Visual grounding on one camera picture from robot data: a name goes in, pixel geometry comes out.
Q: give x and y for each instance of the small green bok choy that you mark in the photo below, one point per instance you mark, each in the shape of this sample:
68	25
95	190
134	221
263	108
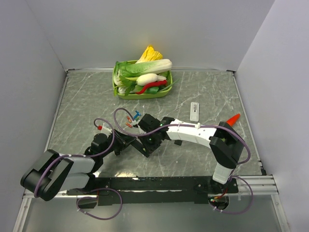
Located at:
117	75

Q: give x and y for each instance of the red chili pepper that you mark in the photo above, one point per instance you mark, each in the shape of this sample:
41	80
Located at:
153	84

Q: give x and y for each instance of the black battery cover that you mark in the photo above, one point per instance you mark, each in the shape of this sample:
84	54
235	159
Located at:
178	143

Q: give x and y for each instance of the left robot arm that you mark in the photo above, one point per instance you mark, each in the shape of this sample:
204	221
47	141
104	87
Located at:
54	172

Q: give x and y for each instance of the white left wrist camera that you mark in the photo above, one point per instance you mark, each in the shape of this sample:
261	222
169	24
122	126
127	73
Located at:
105	130

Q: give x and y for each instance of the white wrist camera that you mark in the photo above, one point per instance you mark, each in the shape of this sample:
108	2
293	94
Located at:
141	131
105	130

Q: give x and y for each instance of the orange toy carrot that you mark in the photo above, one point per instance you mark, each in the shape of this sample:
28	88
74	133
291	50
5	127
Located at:
231	122

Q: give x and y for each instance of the white battery cover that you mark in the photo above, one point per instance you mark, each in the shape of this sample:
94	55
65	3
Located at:
194	112

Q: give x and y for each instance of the yellow toy cabbage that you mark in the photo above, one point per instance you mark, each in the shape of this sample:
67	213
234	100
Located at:
149	55

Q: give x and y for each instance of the white toy radish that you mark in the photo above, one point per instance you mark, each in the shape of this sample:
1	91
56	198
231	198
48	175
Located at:
149	78

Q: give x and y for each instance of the black base bar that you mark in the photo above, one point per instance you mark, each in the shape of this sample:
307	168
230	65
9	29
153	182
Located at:
195	189

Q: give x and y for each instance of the green parsley sprig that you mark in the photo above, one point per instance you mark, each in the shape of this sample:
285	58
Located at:
124	85

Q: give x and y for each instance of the green plastic tray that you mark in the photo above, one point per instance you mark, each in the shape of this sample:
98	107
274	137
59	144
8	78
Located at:
155	92

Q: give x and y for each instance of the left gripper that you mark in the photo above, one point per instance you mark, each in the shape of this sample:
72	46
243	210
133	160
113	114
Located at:
122	139

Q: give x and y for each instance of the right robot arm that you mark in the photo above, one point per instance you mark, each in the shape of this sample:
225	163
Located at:
225	143

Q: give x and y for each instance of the black remote control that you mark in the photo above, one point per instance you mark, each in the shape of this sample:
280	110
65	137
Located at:
139	146

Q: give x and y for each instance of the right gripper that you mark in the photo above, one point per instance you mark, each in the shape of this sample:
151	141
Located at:
150	147

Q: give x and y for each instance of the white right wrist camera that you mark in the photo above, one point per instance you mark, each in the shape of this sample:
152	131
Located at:
141	131

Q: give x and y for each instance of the long green napa cabbage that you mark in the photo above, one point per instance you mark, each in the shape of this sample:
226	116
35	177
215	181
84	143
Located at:
138	69

